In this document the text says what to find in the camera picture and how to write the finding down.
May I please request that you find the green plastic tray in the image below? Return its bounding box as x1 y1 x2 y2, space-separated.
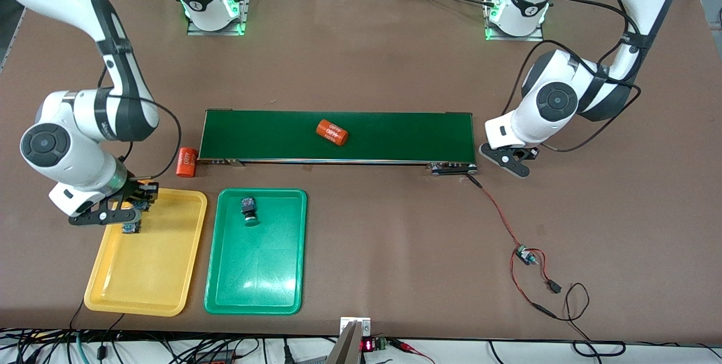
204 188 308 316

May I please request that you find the green cap push button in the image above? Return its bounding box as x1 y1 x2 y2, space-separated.
240 196 261 227

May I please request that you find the green conveyor belt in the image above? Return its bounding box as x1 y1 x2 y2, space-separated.
197 109 479 176

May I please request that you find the grey metal camera stand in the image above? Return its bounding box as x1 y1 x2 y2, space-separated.
325 317 373 364

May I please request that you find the red clip lead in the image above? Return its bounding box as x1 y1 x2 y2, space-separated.
395 339 435 364

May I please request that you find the red black conveyor wire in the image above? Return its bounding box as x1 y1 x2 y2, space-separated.
465 174 522 251

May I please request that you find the red black power lead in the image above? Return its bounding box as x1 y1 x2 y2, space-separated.
510 251 627 358

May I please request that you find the teal floor cable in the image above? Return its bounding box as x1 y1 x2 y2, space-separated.
73 331 91 364

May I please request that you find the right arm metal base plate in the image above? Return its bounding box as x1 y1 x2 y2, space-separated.
186 0 252 36

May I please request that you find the orange 4680 cylinder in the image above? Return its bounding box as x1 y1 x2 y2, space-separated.
175 147 199 178
315 119 349 147

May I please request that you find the yellow plastic tray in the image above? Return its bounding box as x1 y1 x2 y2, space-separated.
83 186 208 318

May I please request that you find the red wire with black plug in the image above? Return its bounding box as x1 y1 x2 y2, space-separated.
527 248 563 295

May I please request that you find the black floor cable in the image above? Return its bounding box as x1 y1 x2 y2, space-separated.
68 301 86 334
97 313 126 360

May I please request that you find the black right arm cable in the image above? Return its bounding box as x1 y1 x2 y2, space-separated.
99 65 184 181

